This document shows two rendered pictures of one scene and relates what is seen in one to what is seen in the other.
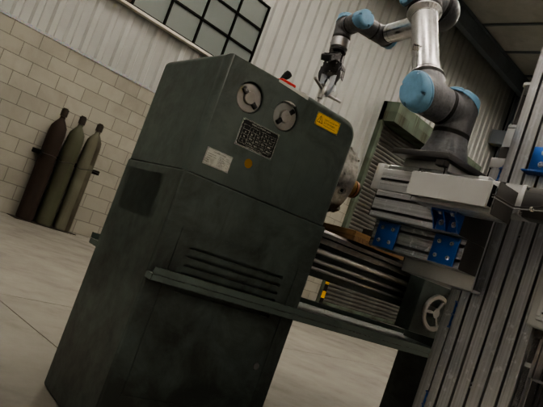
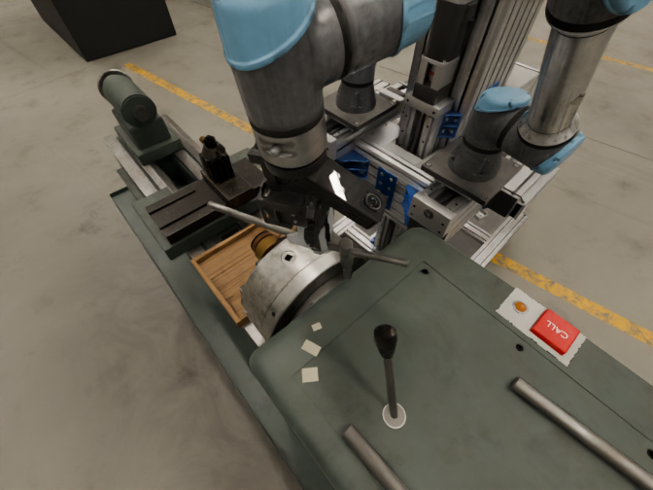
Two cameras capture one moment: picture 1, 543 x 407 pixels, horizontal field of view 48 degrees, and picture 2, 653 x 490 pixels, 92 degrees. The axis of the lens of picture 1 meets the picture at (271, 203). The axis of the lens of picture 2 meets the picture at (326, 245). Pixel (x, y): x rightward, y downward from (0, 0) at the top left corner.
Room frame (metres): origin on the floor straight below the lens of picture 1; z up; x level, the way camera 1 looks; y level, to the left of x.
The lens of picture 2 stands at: (2.44, 0.25, 1.80)
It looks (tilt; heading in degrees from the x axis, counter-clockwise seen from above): 54 degrees down; 263
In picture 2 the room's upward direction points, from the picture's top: straight up
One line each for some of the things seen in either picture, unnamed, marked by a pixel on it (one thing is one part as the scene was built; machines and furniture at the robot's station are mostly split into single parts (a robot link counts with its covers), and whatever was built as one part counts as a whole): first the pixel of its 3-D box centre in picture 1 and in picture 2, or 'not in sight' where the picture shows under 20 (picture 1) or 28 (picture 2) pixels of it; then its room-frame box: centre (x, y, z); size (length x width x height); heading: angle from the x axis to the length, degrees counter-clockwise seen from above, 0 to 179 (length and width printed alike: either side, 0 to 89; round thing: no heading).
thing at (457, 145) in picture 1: (446, 147); (478, 152); (1.89, -0.46, 1.21); 0.15 x 0.15 x 0.10
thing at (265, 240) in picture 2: (347, 186); (270, 250); (2.53, -0.27, 1.08); 0.09 x 0.09 x 0.09; 34
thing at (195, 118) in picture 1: (243, 141); (431, 410); (2.20, 0.17, 1.06); 0.59 x 0.48 x 0.39; 124
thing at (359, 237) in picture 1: (351, 237); (259, 262); (2.59, -0.37, 0.89); 0.36 x 0.30 x 0.04; 34
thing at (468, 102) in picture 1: (456, 112); (498, 117); (1.89, -0.45, 1.33); 0.13 x 0.12 x 0.14; 116
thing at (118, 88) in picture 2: not in sight; (136, 115); (3.12, -1.14, 1.01); 0.30 x 0.20 x 0.29; 124
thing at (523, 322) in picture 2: (285, 95); (532, 329); (2.02, 0.08, 1.23); 0.13 x 0.08 x 0.06; 124
